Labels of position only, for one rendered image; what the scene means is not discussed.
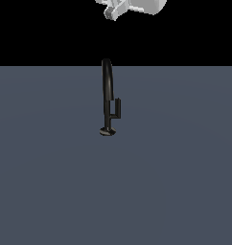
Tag black faucet handle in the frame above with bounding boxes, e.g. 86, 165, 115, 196
109, 97, 122, 121

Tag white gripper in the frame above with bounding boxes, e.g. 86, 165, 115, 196
95, 0, 132, 22

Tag black faucet with curved spout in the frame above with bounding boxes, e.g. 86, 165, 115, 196
99, 57, 117, 137

